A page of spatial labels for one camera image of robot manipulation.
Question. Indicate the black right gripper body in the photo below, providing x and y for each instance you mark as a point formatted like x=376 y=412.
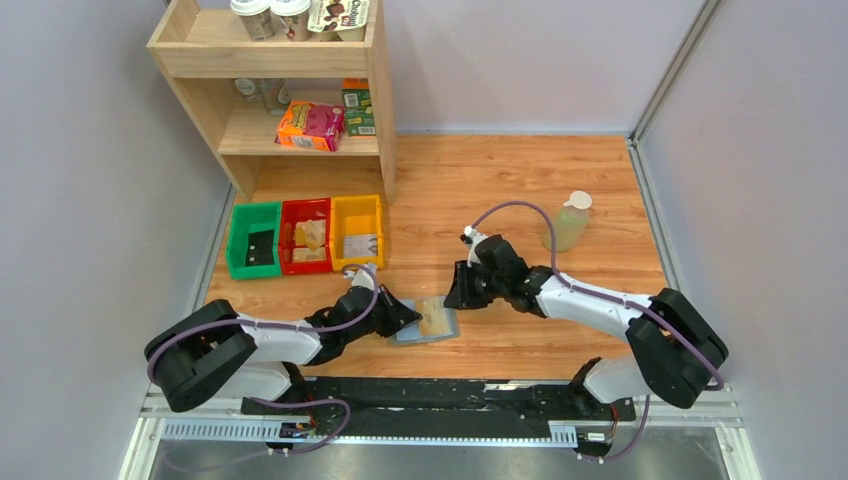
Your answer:
x=475 y=288

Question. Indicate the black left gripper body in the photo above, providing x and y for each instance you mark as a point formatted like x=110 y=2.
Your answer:
x=370 y=325

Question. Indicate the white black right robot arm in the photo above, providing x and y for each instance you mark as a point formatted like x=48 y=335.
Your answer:
x=675 y=354

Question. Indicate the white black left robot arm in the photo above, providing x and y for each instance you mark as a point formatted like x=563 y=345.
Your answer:
x=217 y=352

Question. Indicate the silver card in yellow bin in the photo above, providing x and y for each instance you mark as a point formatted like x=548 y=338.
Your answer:
x=360 y=246

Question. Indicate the lower gold card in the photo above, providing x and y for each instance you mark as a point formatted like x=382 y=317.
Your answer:
x=307 y=255

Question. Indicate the upper gold card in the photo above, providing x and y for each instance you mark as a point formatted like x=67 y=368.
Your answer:
x=320 y=226

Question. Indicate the black card in green bin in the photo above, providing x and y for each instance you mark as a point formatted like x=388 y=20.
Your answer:
x=260 y=248

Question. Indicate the yellow plastic bin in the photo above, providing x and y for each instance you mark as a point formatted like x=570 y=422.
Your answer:
x=353 y=215

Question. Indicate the green liquid bottle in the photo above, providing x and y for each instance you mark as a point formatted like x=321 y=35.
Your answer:
x=570 y=222

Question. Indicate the red plastic bin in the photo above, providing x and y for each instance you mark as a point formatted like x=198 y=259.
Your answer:
x=295 y=211

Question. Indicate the green plastic bin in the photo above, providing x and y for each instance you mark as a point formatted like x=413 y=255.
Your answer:
x=248 y=218

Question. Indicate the orange pink snack box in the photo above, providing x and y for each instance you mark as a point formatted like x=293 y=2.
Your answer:
x=312 y=125

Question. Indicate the green carton box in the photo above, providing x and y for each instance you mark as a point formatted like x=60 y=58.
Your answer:
x=359 y=116

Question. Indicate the clear glass jar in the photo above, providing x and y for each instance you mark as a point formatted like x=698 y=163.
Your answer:
x=275 y=95

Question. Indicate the wooden shelf unit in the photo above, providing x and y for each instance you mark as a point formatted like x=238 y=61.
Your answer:
x=235 y=90

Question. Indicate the chocolate pudding pack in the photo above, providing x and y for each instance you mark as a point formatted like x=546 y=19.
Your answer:
x=345 y=19

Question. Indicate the white lid paper cup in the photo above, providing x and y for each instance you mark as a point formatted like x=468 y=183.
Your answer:
x=256 y=18

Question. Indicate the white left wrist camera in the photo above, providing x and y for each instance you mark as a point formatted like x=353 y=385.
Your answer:
x=361 y=275

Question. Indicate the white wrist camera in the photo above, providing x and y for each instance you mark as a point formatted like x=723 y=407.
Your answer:
x=471 y=238
x=361 y=275

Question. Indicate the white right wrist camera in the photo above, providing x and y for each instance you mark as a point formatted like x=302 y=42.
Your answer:
x=471 y=238

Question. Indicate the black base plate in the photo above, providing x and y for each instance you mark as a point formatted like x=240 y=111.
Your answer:
x=448 y=408

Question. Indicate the aluminium frame rail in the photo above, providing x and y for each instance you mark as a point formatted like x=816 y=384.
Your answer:
x=233 y=439

